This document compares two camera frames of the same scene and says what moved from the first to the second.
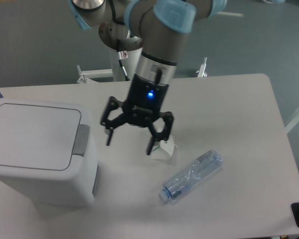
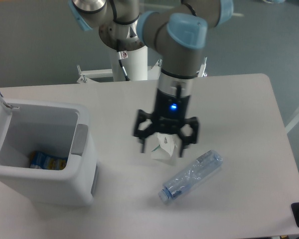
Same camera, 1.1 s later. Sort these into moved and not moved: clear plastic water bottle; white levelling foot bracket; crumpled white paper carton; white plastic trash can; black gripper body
Moved: black gripper body; white plastic trash can
Not moved: white levelling foot bracket; crumpled white paper carton; clear plastic water bottle
